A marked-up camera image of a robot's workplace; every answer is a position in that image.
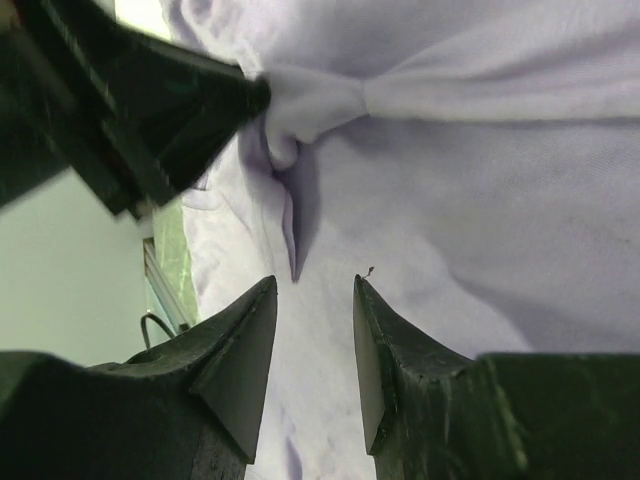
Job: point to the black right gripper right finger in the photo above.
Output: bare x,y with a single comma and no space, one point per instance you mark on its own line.
431,413

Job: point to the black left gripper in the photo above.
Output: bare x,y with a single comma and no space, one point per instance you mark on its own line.
137,118

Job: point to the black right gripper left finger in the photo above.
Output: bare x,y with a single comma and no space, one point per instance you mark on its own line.
189,408

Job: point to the purple t shirt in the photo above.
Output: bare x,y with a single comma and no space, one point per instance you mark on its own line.
478,159

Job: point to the aluminium frame rail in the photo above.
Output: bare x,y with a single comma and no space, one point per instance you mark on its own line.
167,264

